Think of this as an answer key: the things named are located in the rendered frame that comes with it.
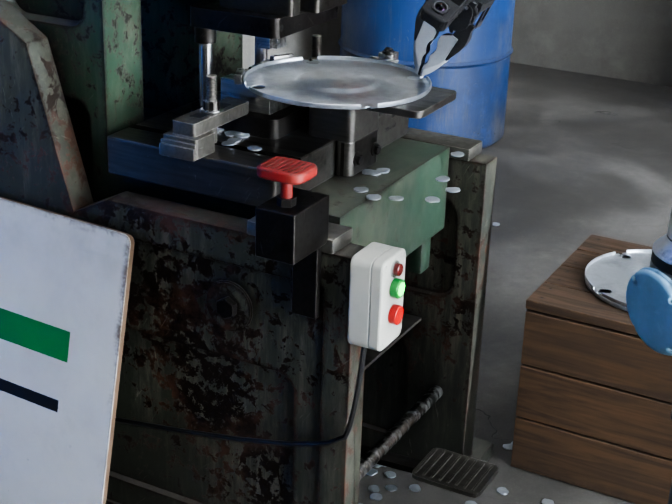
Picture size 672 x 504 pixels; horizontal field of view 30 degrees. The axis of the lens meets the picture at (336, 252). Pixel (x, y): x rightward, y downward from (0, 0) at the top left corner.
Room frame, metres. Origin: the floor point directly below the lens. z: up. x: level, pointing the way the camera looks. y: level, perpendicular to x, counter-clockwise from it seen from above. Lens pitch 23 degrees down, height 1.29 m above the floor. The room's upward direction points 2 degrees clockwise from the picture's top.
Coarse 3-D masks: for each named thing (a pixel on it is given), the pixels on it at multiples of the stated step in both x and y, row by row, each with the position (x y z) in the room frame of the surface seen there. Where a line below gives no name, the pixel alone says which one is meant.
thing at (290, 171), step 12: (276, 156) 1.58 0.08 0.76; (264, 168) 1.53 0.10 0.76; (276, 168) 1.53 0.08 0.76; (288, 168) 1.54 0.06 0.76; (300, 168) 1.53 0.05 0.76; (312, 168) 1.54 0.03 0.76; (276, 180) 1.52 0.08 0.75; (288, 180) 1.51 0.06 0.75; (300, 180) 1.51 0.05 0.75; (288, 192) 1.54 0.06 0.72
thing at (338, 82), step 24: (264, 72) 1.93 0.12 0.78; (288, 72) 1.94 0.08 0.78; (312, 72) 1.92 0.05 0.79; (336, 72) 1.92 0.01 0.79; (360, 72) 1.93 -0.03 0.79; (384, 72) 1.96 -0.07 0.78; (408, 72) 1.96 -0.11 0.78; (264, 96) 1.79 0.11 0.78; (288, 96) 1.80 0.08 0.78; (312, 96) 1.80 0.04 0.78; (336, 96) 1.81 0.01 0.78; (360, 96) 1.81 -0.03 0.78; (384, 96) 1.82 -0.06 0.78; (408, 96) 1.82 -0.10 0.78
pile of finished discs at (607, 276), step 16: (608, 256) 2.24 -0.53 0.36; (624, 256) 2.26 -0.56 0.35; (640, 256) 2.25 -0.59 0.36; (592, 272) 2.16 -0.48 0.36; (608, 272) 2.16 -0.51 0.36; (624, 272) 2.16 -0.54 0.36; (592, 288) 2.09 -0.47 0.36; (608, 288) 2.09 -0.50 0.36; (624, 288) 2.09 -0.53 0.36; (624, 304) 2.02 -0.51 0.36
